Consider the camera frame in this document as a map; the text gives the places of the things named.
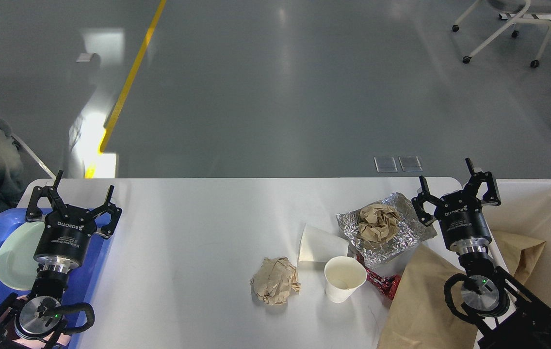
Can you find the white chair base left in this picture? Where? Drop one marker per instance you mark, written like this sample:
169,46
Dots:
22,145

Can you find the red snack wrapper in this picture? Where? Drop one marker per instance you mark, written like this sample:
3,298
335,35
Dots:
386,285

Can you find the floor socket cover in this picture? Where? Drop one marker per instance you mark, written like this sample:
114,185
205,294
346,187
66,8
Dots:
386,164
410,163

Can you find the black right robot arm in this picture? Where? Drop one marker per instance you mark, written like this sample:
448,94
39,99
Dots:
505,312

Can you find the aluminium foil sheet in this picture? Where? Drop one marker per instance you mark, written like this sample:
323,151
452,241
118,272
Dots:
410,232

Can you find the floor socket cover right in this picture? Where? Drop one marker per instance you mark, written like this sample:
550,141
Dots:
410,163

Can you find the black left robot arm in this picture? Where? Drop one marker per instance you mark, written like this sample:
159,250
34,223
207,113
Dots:
53,280

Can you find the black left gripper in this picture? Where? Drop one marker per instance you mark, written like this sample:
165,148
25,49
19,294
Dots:
68,229

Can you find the white paper cup upright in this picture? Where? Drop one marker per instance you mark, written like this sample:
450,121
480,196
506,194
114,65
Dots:
343,276

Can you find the crumpled brown paper ball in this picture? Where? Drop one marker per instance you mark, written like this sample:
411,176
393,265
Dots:
275,281

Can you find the white office chair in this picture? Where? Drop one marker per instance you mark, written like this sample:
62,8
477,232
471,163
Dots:
517,12

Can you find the floor socket cover left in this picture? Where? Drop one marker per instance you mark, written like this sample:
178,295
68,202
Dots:
386,164

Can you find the light green plate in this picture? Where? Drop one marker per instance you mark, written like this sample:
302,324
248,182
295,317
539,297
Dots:
18,268

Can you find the pink mug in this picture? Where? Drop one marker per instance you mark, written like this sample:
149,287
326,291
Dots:
62,339

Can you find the brown paper bag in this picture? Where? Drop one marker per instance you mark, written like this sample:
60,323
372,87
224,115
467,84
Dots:
419,317

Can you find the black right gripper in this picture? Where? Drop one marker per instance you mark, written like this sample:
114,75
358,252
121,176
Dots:
462,220

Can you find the brown paper in bin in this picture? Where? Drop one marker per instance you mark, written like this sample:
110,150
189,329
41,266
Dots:
520,253

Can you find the flattened white paper cup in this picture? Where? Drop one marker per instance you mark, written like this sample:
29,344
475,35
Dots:
317,245

